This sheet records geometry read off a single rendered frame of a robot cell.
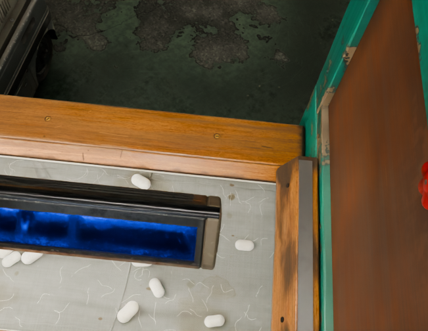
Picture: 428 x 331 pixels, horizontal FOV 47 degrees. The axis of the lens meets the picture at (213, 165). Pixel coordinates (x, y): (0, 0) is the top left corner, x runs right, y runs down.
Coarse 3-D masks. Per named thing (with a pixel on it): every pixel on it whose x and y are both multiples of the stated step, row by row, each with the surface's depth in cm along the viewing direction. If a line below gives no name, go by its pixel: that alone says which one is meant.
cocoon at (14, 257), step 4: (12, 252) 80; (16, 252) 80; (8, 256) 80; (12, 256) 80; (16, 256) 80; (20, 256) 81; (4, 260) 79; (8, 260) 79; (12, 260) 80; (16, 260) 80; (4, 264) 79; (8, 264) 79; (12, 264) 80
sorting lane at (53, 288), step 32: (0, 160) 89; (32, 160) 89; (192, 192) 88; (224, 192) 89; (256, 192) 89; (224, 224) 86; (256, 224) 86; (64, 256) 82; (224, 256) 83; (256, 256) 84; (0, 288) 79; (32, 288) 79; (64, 288) 80; (96, 288) 80; (128, 288) 80; (192, 288) 81; (224, 288) 81; (256, 288) 81; (0, 320) 77; (32, 320) 77; (64, 320) 77; (96, 320) 78; (160, 320) 78; (192, 320) 78; (256, 320) 79
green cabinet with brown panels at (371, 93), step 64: (384, 0) 59; (384, 64) 57; (320, 128) 81; (384, 128) 55; (320, 192) 76; (384, 192) 53; (320, 256) 72; (384, 256) 51; (320, 320) 69; (384, 320) 49
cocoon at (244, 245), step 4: (240, 240) 83; (244, 240) 83; (248, 240) 83; (236, 244) 83; (240, 244) 83; (244, 244) 83; (248, 244) 83; (252, 244) 83; (240, 248) 83; (244, 248) 83; (248, 248) 83; (252, 248) 83
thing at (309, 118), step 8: (312, 96) 90; (312, 104) 89; (304, 112) 96; (312, 112) 88; (304, 120) 95; (312, 120) 87; (304, 128) 94; (312, 128) 87; (312, 136) 86; (312, 144) 85; (312, 152) 85
